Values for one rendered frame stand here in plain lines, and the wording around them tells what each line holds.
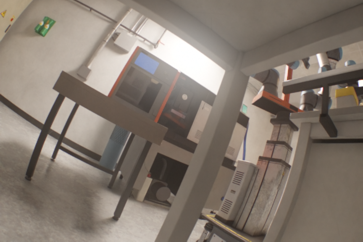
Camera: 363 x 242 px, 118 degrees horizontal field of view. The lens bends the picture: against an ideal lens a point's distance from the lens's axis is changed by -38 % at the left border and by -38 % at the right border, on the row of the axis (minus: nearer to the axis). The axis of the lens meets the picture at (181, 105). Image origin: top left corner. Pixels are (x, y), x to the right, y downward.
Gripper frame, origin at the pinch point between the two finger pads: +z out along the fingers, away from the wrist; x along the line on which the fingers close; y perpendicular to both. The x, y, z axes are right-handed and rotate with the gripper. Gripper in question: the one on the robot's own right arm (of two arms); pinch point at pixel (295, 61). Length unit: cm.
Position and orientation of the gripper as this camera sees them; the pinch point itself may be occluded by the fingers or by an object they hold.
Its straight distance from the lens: 93.6
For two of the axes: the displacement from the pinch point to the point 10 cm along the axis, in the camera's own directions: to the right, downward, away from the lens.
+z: -2.7, 7.0, -6.6
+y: -0.4, 6.7, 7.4
